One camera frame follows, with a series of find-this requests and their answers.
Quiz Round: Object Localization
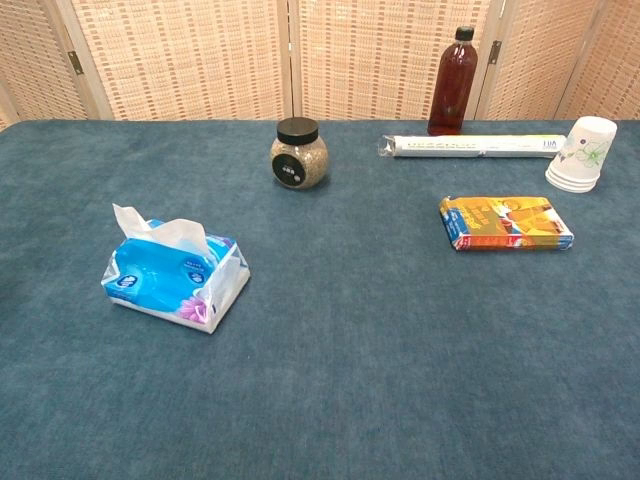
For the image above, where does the blue plastic tissue pack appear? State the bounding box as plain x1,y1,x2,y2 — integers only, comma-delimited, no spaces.
101,218,251,335

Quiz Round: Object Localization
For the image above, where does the round glass jar black lid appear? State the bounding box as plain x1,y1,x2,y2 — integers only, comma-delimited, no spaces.
270,116,330,191

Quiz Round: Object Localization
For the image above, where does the blue table cloth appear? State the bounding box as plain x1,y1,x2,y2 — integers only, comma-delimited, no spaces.
0,118,640,480

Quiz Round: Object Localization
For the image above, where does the white wrapped roll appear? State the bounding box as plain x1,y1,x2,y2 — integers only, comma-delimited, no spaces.
377,133,569,160

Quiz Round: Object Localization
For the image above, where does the woven folding screen panel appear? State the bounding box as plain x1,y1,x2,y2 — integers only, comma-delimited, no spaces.
0,0,94,132
554,0,640,121
52,0,293,122
474,0,609,121
288,0,506,122

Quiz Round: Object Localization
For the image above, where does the orange yellow carton box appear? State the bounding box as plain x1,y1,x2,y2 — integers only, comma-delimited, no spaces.
439,195,575,253

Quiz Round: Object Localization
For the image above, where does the brown liquid bottle black cap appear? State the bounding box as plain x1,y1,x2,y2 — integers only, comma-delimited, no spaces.
427,25,479,137

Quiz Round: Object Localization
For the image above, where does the floral paper cup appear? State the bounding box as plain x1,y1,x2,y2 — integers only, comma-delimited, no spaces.
548,115,618,182

